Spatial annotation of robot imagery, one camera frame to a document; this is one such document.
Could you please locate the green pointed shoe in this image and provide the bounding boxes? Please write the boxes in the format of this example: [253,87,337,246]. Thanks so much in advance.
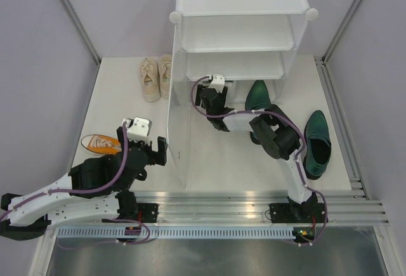
[303,110,332,180]
[245,79,273,145]

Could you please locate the beige sneaker right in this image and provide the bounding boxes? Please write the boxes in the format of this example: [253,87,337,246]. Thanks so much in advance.
[158,54,173,99]

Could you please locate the aluminium mounting rail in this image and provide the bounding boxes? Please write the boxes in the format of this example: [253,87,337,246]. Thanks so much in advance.
[50,190,391,226]

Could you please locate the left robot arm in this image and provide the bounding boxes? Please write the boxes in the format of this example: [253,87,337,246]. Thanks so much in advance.
[1,126,167,241]

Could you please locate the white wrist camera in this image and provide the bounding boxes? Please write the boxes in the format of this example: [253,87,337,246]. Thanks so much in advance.
[204,74,225,93]
[122,117,152,143]

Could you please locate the right aluminium frame post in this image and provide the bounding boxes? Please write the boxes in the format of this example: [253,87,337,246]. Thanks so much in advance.
[321,0,363,63]

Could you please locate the white slotted cable duct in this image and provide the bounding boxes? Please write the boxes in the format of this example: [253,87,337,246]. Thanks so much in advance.
[57,225,296,239]

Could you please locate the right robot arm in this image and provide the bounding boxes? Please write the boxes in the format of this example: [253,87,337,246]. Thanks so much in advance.
[190,76,328,224]

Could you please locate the clear cabinet door panel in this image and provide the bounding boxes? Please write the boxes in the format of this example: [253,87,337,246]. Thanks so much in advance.
[167,23,191,188]

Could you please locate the beige sneaker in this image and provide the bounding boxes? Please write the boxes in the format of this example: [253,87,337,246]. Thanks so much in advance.
[139,58,160,103]
[158,54,173,99]

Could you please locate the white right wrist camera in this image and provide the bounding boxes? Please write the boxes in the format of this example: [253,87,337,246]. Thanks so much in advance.
[204,74,225,93]

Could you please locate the orange sneaker upper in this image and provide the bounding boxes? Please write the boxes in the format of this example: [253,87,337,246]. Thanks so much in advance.
[81,134,122,155]

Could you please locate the beige sneaker left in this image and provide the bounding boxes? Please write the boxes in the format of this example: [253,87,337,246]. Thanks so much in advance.
[139,58,160,103]

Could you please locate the aluminium frame post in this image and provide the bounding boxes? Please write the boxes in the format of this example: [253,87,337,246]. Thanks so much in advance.
[321,0,363,63]
[59,0,102,67]

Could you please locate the white plastic shoe cabinet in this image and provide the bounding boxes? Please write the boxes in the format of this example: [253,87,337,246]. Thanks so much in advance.
[169,0,318,105]

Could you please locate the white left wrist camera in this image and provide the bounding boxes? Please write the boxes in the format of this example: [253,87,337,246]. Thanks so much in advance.
[122,117,152,143]

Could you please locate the left aluminium frame post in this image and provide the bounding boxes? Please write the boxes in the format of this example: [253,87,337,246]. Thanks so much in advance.
[59,0,102,67]

